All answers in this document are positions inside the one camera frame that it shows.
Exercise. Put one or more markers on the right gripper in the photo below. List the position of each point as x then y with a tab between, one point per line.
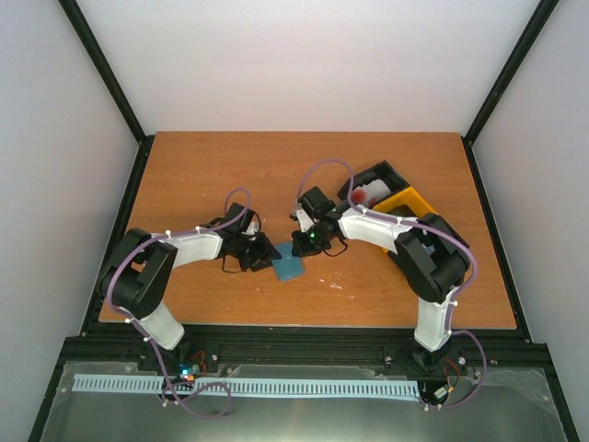
299	248

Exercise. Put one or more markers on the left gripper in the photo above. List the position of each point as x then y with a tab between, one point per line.
267	250

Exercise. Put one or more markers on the teal card holder wallet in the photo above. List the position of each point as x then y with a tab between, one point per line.
287	266

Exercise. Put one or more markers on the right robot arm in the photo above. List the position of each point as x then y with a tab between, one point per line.
436	263

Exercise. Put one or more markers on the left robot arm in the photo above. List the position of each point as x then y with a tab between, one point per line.
135	277

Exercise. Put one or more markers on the black card bin left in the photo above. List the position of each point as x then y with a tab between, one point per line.
383	171

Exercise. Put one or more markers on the yellow card bin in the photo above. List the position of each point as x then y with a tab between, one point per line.
407	202

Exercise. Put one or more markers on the electronics board with leds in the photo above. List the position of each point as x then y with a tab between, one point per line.
193	367

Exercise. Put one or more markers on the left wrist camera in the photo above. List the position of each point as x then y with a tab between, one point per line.
252	229

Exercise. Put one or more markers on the black front rail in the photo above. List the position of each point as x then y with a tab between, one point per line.
387	351

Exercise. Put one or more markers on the light blue cable duct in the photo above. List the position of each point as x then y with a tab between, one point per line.
273	388

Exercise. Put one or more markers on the black frame post left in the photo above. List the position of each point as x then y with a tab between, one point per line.
89	41

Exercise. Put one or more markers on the black frame post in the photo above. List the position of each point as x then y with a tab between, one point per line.
89	41
518	54

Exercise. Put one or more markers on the black frame post right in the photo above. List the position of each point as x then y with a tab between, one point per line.
518	54

